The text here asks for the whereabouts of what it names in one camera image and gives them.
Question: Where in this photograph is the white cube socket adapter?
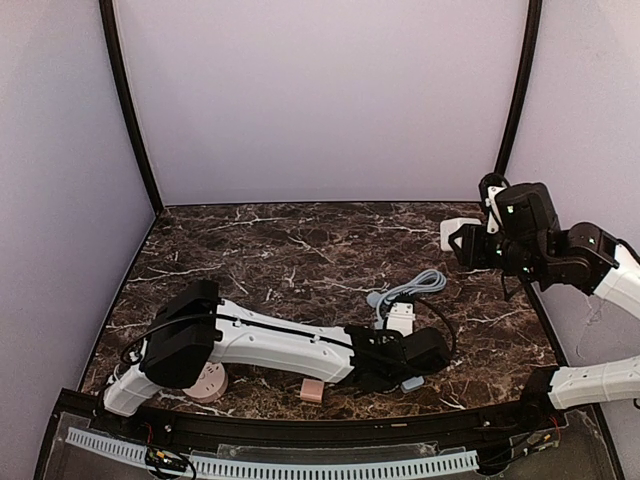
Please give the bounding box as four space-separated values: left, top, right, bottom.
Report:
439 216 484 252

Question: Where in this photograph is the blue power strip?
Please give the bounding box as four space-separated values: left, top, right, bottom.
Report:
400 376 425 394

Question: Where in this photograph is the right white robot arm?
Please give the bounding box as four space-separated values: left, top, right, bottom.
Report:
440 174 639 411

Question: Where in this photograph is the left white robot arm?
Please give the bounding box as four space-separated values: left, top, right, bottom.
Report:
103 280 457 417

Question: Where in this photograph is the pink flat charger plug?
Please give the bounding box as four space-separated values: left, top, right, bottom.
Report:
299 378 325 404

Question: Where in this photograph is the pink round power socket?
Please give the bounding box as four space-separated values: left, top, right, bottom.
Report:
183 362 228 404

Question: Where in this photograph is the small circuit board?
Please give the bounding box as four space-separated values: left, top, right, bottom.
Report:
144 447 188 470

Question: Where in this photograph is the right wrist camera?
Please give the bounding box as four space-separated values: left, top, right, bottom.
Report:
478 173 510 234

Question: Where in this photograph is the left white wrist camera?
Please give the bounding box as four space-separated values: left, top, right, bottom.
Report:
386 302 416 336

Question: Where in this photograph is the black front rail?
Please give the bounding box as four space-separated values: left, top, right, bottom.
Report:
54 389 568 450

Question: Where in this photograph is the right grey cable duct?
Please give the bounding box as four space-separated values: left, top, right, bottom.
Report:
191 451 479 480

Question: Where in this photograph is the grey cable duct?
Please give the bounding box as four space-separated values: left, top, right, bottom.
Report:
65 427 146 468
191 451 479 480

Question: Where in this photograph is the right black frame post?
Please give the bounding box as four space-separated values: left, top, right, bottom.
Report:
494 0 543 176

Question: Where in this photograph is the black frame post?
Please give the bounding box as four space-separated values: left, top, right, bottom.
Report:
98 0 165 217
494 0 543 176

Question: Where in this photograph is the left grey cable duct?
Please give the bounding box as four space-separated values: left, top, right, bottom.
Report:
65 427 146 468

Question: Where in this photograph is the left black frame post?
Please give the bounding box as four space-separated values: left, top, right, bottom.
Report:
98 0 165 217

